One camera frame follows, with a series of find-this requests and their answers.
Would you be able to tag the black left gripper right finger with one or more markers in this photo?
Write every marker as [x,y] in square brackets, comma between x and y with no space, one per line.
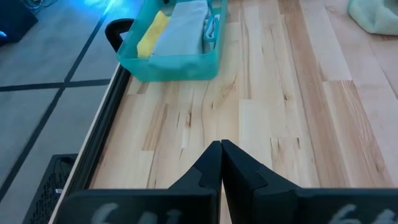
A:
[273,205]

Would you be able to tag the mint green microfiber towel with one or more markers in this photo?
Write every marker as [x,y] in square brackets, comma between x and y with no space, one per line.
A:
[376,15]

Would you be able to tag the teal translucent plastic bin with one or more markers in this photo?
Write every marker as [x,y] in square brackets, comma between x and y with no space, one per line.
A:
[174,70]

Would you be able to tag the light blue teal-hemmed microfiber towel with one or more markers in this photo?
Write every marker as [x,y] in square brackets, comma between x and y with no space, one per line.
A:
[183,28]

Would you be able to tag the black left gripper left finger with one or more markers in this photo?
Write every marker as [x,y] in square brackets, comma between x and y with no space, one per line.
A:
[186,205]

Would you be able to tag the black box with blue light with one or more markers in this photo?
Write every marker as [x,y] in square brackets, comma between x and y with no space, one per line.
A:
[15,18]

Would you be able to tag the yellow microfiber towel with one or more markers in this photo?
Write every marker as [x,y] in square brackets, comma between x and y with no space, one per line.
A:
[152,37]

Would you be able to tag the black aluminium table frame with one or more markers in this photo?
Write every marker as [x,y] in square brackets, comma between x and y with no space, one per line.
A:
[99,133]

